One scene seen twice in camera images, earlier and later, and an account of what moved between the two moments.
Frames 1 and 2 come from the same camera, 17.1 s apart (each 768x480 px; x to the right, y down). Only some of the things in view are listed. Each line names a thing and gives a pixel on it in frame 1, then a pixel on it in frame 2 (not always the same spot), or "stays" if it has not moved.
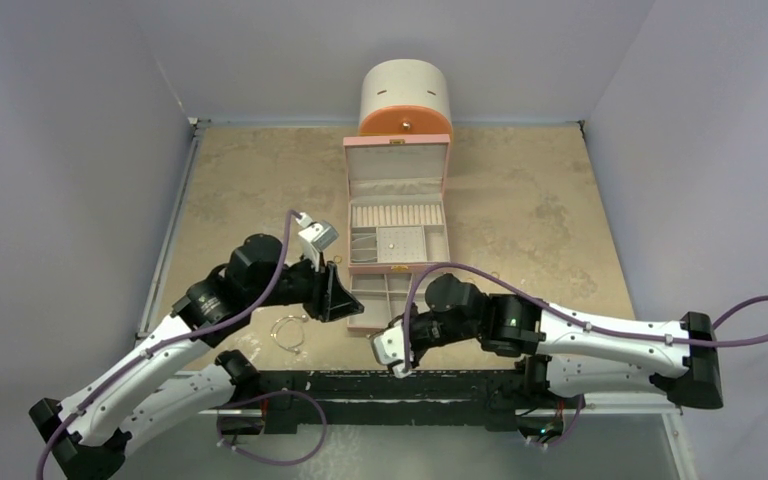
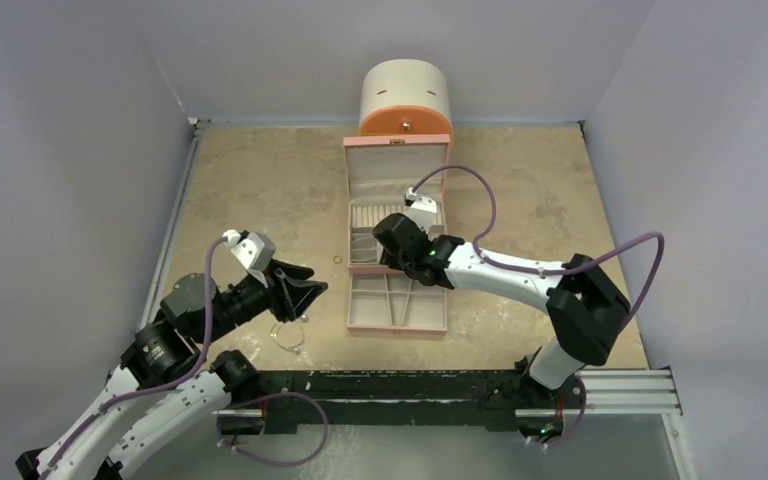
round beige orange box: (404, 97) stays
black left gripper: (330, 299) to (291, 288)
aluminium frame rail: (192, 129) stays
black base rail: (507, 400) stays
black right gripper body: (417, 330) to (393, 237)
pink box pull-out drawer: (376, 298) stays
